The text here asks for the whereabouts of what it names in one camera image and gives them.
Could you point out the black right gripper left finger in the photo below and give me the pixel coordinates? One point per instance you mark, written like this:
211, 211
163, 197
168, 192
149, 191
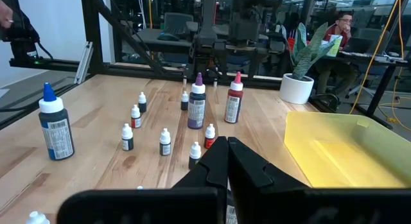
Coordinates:
144, 208

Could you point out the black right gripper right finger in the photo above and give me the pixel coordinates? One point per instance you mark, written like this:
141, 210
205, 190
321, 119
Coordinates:
321, 208

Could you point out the small teal food coloring bottle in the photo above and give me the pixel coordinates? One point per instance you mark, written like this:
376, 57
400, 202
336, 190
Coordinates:
140, 187

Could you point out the small black food coloring bottle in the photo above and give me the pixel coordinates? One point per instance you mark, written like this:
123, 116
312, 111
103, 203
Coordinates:
127, 142
165, 147
184, 103
142, 106

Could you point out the small white bottle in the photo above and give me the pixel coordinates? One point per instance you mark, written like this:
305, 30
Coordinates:
195, 151

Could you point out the large red-capped food coloring bottle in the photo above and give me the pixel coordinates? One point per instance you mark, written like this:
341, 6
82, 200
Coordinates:
233, 108

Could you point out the small red food coloring bottle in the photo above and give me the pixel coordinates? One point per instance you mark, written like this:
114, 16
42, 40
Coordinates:
135, 121

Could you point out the small purple food coloring bottle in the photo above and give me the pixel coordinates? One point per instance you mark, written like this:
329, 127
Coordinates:
37, 218

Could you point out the large blue-capped food coloring bottle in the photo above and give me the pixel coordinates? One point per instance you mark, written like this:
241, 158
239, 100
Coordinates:
57, 137

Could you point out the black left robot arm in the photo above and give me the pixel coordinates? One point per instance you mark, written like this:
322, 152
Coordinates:
208, 41

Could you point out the yellow translucent plastic bin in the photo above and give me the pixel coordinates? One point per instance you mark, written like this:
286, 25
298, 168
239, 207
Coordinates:
337, 153

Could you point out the green snake plant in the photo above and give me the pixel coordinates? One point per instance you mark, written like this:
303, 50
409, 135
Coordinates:
303, 57

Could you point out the grey office chair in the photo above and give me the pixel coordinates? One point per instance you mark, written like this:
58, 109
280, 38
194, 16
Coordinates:
178, 23

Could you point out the dark computer mouse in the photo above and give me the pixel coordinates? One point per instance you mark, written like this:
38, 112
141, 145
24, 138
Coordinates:
167, 37

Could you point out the white round plant pot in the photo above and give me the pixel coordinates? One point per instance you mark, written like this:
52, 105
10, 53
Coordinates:
295, 90

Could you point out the grey desk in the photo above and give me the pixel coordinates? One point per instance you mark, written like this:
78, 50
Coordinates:
154, 41

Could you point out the green paper sheet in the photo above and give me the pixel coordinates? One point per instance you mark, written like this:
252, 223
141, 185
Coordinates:
335, 46

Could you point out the person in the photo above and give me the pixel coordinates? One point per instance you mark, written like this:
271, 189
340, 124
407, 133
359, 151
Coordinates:
343, 25

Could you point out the dark laptop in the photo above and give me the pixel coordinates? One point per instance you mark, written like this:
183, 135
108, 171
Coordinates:
358, 46

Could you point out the black office desk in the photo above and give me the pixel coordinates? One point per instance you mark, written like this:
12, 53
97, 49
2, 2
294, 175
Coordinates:
385, 62

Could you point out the black device box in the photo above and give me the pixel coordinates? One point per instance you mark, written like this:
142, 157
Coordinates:
19, 34

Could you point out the person's hand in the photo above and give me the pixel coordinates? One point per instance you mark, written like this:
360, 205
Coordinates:
4, 15

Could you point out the black aluminium table frame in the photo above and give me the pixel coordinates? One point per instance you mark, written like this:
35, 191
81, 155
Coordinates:
93, 31

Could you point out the silver metal bracket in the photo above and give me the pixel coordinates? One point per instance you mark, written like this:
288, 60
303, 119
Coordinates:
84, 63

